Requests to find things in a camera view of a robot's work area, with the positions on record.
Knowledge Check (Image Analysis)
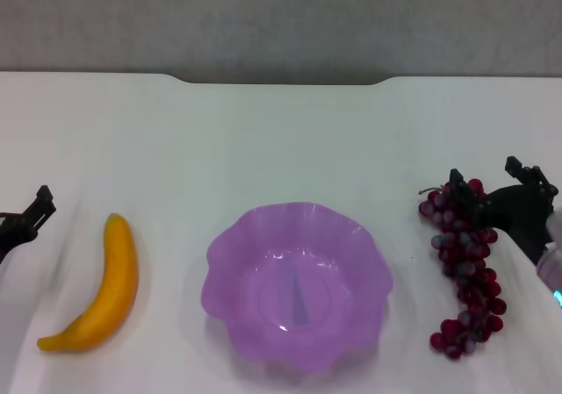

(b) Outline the red grape bunch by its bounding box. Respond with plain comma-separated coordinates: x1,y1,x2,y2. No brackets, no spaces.
417,177,508,361

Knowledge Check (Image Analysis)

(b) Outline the purple wavy plastic bowl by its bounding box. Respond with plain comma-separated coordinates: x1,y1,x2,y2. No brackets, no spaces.
200,201,394,374

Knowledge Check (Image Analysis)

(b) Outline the yellow banana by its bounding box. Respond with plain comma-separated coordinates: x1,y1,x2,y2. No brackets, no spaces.
36,212,140,354

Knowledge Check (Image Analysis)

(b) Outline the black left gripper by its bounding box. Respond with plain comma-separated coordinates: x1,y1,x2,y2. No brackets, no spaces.
0,184,58,264

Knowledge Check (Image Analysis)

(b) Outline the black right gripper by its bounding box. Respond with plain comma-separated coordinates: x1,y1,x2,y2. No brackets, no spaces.
448,155,555,265

